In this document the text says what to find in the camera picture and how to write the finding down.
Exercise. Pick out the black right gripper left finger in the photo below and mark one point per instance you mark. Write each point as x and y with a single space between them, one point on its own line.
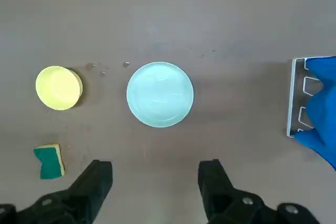
78 203

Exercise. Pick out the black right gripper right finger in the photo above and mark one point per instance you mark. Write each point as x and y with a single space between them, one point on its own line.
225 205

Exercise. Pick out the green and yellow sponge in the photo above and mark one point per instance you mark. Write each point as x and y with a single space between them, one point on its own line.
48 162

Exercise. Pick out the small yellow dish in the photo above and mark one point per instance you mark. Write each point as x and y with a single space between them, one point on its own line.
57 87

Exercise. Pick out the light blue plate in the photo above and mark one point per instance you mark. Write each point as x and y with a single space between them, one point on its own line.
160 94

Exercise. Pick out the white metal rack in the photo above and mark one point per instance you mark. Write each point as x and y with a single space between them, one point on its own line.
291 98

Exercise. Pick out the blue cloth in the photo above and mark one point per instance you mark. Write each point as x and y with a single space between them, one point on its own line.
323 103

